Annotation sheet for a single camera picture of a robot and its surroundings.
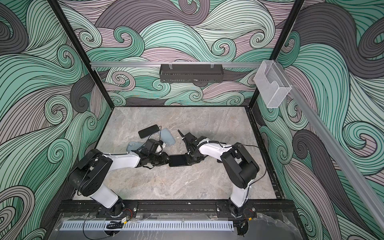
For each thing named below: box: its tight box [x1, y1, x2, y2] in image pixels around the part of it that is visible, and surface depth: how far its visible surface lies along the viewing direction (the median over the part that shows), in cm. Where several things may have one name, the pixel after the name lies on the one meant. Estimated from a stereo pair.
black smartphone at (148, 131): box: [138, 124, 160, 139], surface depth 107 cm
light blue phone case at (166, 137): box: [160, 127, 176, 147], surface depth 104 cm
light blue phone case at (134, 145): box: [126, 141, 146, 152], surface depth 100 cm
